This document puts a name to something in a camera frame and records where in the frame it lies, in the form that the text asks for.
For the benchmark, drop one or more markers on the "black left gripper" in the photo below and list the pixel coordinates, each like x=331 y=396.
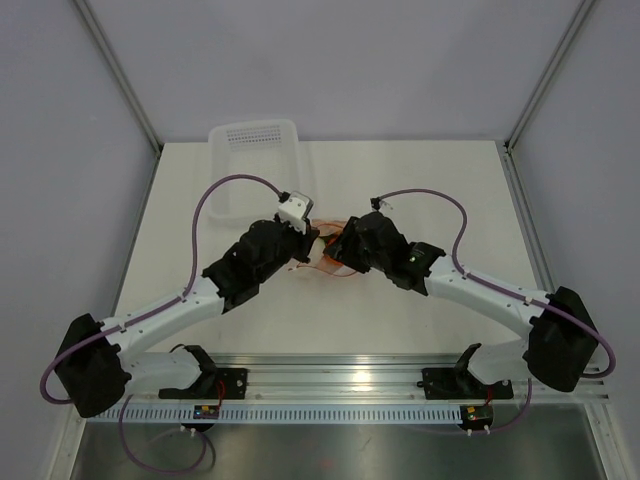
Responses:
x=305 y=240

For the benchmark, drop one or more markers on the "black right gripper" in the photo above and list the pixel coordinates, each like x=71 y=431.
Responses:
x=343 y=247

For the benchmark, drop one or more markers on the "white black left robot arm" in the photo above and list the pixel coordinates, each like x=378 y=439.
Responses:
x=101 y=362

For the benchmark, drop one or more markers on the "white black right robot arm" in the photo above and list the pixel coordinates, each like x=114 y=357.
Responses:
x=555 y=334

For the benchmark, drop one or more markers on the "fake white radish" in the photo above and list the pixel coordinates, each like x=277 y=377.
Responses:
x=318 y=247

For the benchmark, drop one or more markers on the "white plastic perforated basket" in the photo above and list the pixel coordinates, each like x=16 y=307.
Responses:
x=268 y=149

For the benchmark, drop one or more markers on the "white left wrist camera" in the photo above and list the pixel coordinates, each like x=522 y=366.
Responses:
x=294 y=208

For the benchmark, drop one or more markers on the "aluminium mounting rail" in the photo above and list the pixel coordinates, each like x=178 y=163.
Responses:
x=295 y=379

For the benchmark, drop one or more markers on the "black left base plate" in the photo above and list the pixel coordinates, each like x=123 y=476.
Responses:
x=230 y=383

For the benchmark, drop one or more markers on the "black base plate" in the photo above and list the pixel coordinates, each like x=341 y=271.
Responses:
x=230 y=383
x=445 y=383

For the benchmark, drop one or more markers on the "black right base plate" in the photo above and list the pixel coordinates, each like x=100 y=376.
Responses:
x=445 y=383

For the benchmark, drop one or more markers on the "aluminium frame post left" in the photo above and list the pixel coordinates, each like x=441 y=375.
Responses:
x=98 y=36

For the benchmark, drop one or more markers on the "aluminium frame post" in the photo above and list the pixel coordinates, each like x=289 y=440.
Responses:
x=98 y=36
x=551 y=70

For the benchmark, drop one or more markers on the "white slotted cable duct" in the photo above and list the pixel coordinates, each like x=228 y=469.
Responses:
x=290 y=414

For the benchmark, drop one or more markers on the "aluminium frame post right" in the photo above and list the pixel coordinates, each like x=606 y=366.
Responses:
x=551 y=70

